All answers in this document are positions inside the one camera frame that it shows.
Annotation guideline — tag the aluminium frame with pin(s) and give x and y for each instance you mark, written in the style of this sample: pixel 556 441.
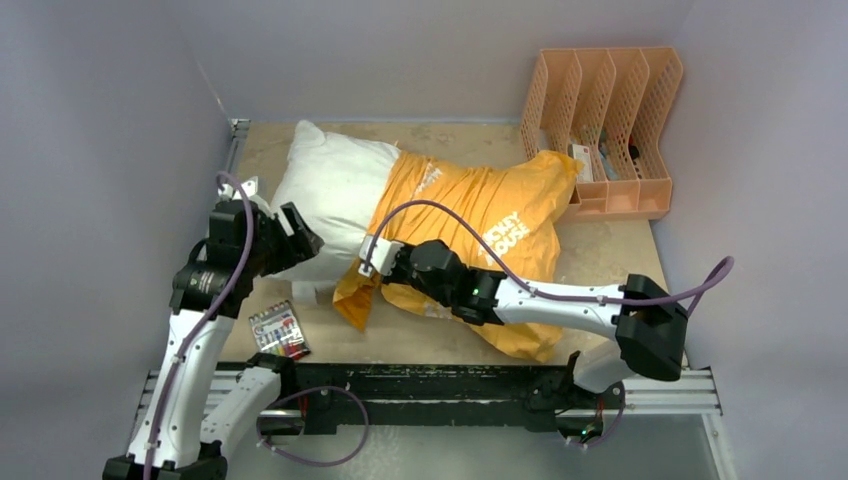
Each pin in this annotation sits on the aluminium frame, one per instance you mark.
pixel 643 330

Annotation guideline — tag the white card box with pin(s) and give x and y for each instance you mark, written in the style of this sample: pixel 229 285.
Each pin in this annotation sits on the white card box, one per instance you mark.
pixel 582 155

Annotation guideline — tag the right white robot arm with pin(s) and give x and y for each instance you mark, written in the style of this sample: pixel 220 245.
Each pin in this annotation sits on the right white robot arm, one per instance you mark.
pixel 642 333

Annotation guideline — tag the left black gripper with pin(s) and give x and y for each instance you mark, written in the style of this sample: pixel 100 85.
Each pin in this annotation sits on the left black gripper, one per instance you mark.
pixel 301 246

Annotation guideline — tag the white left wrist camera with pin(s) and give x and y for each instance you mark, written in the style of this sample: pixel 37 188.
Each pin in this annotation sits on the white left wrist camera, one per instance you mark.
pixel 250 188

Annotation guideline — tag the orange Mickey Mouse pillowcase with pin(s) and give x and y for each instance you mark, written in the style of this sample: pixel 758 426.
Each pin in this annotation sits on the orange Mickey Mouse pillowcase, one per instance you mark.
pixel 513 209

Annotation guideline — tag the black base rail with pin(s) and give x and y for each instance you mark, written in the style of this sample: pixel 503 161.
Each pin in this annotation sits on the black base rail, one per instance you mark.
pixel 538 399

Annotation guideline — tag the peach plastic file organizer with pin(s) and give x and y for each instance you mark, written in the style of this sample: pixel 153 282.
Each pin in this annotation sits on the peach plastic file organizer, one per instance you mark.
pixel 614 102

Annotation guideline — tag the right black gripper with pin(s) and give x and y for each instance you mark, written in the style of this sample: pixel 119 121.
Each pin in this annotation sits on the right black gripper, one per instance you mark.
pixel 395 276

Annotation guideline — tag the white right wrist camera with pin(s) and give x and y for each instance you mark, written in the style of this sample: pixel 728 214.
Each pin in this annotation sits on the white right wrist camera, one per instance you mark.
pixel 378 256

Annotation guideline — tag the colourful marker pack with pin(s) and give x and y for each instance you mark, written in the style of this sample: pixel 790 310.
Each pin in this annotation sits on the colourful marker pack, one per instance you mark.
pixel 277 331

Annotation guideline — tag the white pillow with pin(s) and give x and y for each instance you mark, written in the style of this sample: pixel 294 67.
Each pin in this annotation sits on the white pillow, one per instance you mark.
pixel 335 181

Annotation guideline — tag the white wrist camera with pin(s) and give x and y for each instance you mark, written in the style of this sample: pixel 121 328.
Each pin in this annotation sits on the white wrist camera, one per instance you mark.
pixel 250 188
pixel 378 256

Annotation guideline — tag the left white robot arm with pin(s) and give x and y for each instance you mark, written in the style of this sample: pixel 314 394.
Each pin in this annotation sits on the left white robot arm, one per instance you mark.
pixel 176 440

